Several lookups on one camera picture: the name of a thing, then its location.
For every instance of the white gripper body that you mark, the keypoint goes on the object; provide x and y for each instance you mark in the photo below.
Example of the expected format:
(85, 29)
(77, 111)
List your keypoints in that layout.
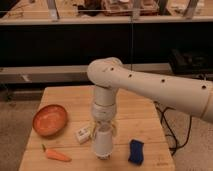
(103, 114)

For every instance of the white ceramic cup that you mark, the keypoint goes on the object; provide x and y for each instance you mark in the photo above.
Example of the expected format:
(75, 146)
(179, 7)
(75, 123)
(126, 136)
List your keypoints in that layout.
(102, 143)

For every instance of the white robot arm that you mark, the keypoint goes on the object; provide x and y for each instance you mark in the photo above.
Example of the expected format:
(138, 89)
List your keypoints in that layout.
(191, 96)

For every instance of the black and white eraser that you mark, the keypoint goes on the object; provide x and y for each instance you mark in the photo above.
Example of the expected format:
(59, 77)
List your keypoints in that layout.
(104, 157)

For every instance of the white tube bottle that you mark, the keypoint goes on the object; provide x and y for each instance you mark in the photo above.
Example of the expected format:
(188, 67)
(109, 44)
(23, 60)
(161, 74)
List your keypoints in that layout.
(83, 134)

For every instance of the blue sponge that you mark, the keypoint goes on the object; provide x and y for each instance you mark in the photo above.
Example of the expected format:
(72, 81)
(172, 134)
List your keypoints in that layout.
(136, 152)

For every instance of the orange bowl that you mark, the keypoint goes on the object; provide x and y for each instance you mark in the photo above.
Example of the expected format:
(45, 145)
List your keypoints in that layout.
(50, 120)

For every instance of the orange carrot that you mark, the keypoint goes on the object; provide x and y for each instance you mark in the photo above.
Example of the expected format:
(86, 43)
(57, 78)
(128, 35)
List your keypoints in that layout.
(55, 155)

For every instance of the black box on shelf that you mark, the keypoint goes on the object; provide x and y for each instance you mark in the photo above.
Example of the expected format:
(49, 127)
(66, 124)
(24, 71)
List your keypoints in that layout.
(191, 62)

